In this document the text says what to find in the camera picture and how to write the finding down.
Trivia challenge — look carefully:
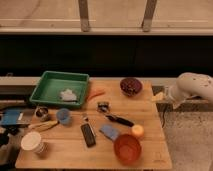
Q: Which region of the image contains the blue box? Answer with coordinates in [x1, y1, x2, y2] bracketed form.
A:
[0, 109, 23, 126]

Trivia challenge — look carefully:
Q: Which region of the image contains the blue sponge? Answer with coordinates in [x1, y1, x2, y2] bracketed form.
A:
[99, 125, 120, 141]

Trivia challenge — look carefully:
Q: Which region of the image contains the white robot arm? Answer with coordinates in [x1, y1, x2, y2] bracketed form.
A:
[151, 72, 213, 109]

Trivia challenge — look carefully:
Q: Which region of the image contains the blue plastic cup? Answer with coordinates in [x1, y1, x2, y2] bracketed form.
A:
[56, 108, 71, 125]

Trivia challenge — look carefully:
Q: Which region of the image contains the black handled brush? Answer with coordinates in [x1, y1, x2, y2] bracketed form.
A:
[97, 102, 134, 127]

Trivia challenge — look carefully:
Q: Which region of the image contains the orange carrot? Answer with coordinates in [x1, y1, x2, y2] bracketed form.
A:
[87, 89, 105, 101]

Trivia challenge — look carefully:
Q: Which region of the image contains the white paper cup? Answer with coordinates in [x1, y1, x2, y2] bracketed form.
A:
[21, 131, 45, 154]

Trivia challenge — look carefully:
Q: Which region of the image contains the yellow banana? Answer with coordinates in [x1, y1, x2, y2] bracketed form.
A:
[28, 121, 58, 131]

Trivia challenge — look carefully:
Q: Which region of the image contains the small metal cup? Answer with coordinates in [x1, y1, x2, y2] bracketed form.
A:
[35, 107, 50, 122]

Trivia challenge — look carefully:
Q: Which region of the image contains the green plastic tray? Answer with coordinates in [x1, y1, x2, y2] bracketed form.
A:
[30, 71, 89, 108]

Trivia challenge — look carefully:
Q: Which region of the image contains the orange yellow ball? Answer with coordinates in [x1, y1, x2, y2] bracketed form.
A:
[131, 125, 144, 138]

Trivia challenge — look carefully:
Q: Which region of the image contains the dark red bowl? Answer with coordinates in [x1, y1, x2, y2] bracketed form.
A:
[120, 77, 142, 97]

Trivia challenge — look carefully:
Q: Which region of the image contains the orange plastic bowl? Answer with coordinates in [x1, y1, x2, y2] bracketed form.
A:
[113, 134, 142, 165]

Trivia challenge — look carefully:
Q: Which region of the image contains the black remote control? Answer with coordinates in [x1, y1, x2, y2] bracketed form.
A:
[81, 124, 96, 147]

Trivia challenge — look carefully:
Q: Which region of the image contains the white crumpled cloth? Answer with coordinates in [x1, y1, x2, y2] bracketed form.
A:
[60, 89, 77, 102]

